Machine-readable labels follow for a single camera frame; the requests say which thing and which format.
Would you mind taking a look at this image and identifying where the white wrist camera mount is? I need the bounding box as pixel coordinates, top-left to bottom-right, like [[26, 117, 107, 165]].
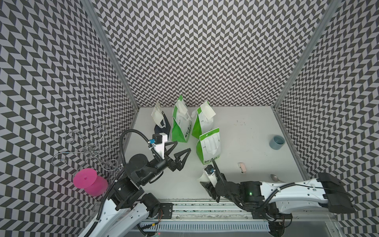
[[148, 133, 168, 160], [204, 165, 218, 187]]

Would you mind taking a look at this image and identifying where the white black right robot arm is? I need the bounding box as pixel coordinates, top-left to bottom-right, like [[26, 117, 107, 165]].
[[199, 163, 355, 221]]

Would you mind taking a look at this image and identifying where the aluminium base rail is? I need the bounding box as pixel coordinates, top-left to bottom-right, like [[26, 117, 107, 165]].
[[88, 199, 335, 235]]

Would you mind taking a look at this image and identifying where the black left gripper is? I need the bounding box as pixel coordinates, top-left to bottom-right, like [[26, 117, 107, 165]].
[[139, 141, 190, 186]]

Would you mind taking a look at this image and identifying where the navy and cream tote bag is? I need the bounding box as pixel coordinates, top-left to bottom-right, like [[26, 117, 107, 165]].
[[151, 102, 171, 138]]

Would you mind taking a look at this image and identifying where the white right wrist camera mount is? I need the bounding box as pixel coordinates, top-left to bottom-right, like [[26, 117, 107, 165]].
[[204, 165, 218, 187]]

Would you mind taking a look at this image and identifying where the silver wire rack stand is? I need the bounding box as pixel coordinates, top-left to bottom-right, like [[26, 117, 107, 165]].
[[51, 123, 123, 173]]

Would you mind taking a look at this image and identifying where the green white tea bag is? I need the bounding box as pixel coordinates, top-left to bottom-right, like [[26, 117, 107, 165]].
[[172, 95, 192, 143], [196, 128, 221, 165], [191, 101, 216, 138]]

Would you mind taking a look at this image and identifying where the blue-grey ceramic cup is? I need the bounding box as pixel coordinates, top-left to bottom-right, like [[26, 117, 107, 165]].
[[269, 135, 286, 150]]

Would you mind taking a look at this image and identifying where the pink stapler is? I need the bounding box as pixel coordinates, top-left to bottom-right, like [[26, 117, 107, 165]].
[[238, 163, 247, 173]]

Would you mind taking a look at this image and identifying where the silver spoon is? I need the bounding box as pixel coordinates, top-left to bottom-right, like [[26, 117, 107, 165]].
[[270, 174, 284, 183]]

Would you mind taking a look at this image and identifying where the pink plastic disc spool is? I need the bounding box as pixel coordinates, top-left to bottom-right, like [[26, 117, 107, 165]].
[[73, 168, 108, 197]]

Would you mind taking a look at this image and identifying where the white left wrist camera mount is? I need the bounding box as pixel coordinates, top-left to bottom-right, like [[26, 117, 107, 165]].
[[148, 133, 168, 160]]

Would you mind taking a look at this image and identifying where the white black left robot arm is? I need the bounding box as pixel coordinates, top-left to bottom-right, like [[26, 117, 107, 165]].
[[80, 129, 191, 237]]

